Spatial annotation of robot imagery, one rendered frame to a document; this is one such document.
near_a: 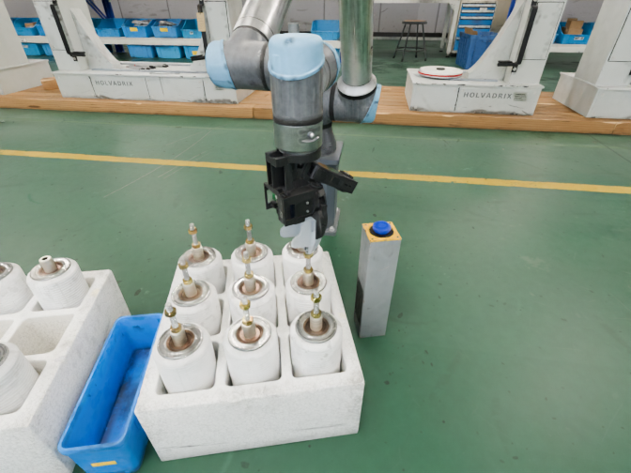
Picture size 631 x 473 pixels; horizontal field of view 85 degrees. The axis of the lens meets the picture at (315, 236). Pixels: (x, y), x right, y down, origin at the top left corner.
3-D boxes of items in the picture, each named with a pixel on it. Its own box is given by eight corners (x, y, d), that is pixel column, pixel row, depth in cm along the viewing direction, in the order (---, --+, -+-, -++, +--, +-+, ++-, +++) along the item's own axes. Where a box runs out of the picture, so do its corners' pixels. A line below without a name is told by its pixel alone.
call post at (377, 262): (353, 317, 97) (361, 224, 79) (377, 315, 98) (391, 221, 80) (359, 338, 91) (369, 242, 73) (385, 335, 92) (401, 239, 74)
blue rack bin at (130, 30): (142, 34, 532) (138, 18, 520) (165, 35, 528) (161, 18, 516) (122, 38, 491) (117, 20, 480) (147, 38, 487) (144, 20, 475)
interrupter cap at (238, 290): (223, 294, 70) (223, 291, 69) (248, 272, 75) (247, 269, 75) (254, 307, 67) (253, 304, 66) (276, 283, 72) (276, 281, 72)
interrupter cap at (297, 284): (313, 301, 68) (313, 298, 68) (283, 286, 71) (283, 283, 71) (333, 280, 73) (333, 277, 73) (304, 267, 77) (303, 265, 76)
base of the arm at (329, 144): (297, 140, 128) (297, 113, 123) (338, 142, 127) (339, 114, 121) (288, 156, 116) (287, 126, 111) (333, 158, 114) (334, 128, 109)
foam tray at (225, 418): (192, 312, 99) (177, 263, 88) (327, 298, 103) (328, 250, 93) (161, 462, 67) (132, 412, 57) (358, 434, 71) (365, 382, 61)
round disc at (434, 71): (415, 71, 264) (417, 64, 261) (456, 72, 260) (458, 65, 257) (420, 80, 239) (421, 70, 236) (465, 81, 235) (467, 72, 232)
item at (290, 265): (321, 317, 88) (322, 262, 78) (284, 316, 88) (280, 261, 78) (321, 291, 96) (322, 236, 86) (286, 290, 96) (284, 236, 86)
